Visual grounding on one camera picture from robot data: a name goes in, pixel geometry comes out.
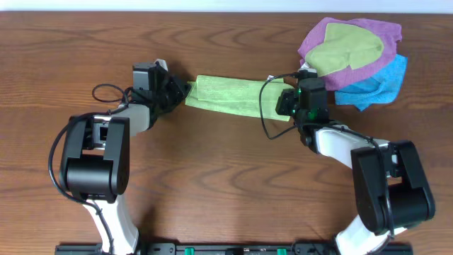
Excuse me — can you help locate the blue cloth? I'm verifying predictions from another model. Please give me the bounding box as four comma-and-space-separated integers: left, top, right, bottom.
335, 55, 408, 111

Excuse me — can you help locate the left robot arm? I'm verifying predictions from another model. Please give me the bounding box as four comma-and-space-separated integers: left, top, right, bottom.
53, 59, 191, 254

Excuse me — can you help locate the green cloth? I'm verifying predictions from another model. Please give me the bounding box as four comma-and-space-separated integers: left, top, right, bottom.
305, 23, 384, 77
185, 75, 292, 122

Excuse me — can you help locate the green cloth on pile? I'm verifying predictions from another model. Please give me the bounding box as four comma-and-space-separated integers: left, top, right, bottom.
305, 23, 384, 77

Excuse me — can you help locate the purple cloth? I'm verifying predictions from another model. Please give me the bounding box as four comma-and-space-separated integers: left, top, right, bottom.
298, 17, 402, 91

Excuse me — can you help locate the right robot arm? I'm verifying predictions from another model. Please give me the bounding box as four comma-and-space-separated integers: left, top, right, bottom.
276, 78, 435, 254

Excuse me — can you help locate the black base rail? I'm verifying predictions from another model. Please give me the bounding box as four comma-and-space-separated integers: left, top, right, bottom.
55, 242, 414, 255

